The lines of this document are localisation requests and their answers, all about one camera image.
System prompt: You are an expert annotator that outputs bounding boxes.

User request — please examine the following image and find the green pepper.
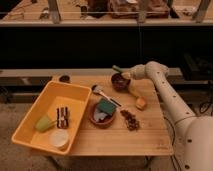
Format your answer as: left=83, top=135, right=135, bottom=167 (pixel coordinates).
left=112, top=65, right=124, bottom=74

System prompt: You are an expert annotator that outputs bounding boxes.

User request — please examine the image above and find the yellow orange spatula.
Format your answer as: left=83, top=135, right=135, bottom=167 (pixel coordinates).
left=128, top=87, right=147, bottom=110

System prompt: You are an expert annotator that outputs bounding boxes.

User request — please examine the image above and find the grey cloth piece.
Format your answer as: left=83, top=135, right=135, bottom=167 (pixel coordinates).
left=93, top=109, right=107, bottom=122

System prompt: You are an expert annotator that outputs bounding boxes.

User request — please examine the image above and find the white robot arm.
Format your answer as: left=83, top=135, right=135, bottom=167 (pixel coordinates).
left=122, top=61, right=213, bottom=171

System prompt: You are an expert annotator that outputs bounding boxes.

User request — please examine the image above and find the wooden table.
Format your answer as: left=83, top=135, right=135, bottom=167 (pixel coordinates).
left=30, top=74, right=175, bottom=157

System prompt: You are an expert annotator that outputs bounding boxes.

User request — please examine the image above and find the purple bowl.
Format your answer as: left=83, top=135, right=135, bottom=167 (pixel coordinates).
left=111, top=73, right=131, bottom=91

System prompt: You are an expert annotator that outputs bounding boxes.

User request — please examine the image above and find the yellow plastic bin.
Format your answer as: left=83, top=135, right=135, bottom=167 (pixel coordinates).
left=11, top=81, right=91, bottom=155

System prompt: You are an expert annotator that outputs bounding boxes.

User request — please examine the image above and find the green sponge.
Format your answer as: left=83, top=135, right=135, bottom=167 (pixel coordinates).
left=97, top=98, right=116, bottom=115

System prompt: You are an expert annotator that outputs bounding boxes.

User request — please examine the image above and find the brown grape bunch toy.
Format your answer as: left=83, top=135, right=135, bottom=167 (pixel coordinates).
left=120, top=110, right=140, bottom=131

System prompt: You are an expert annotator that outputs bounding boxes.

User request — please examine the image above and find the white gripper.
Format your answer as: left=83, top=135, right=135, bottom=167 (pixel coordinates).
left=121, top=64, right=146, bottom=80

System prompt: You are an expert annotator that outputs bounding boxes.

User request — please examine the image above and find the brown clay bowl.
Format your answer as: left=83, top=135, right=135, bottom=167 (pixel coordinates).
left=88, top=103, right=116, bottom=129

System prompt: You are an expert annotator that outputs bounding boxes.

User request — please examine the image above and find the green plastic cup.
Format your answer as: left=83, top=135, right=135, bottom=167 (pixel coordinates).
left=35, top=115, right=55, bottom=132

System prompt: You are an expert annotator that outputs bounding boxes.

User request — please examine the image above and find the brown striped block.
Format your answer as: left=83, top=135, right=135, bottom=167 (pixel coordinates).
left=57, top=107, right=69, bottom=129

